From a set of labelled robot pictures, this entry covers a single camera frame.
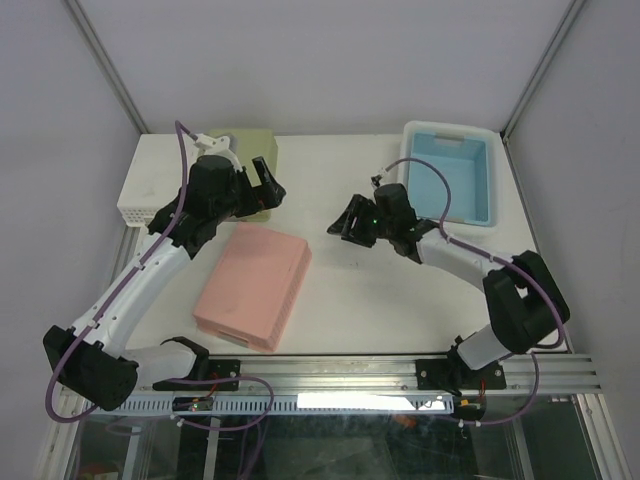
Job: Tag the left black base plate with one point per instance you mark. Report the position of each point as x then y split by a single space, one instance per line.
217 375

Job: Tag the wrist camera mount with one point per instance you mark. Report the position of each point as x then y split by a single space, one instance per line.
224 146
379 178

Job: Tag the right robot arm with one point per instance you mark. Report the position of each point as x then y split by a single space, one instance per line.
523 300

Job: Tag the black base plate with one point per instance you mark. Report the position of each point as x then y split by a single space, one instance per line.
453 376
217 375

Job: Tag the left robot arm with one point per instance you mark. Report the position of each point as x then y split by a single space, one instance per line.
91 357

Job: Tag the blue basket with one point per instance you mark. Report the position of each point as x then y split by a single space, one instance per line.
452 175

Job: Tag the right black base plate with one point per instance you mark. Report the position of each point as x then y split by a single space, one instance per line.
453 376

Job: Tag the pink perforated basket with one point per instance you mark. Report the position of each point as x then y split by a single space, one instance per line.
253 288

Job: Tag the white perforated basket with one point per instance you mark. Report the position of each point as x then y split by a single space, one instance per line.
153 179

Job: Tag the green perforated basket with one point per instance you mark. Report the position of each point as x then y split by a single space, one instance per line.
252 143

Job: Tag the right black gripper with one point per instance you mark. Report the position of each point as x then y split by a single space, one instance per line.
356 208

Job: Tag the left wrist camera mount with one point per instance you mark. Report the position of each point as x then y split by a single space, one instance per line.
224 146

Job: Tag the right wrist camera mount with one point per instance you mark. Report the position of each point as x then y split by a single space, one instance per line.
379 178

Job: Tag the aluminium mounting rail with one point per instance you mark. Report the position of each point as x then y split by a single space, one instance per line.
556 374

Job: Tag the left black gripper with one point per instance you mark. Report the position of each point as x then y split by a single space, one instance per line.
270 193

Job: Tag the white slotted cable duct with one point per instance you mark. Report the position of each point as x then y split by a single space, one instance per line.
304 404

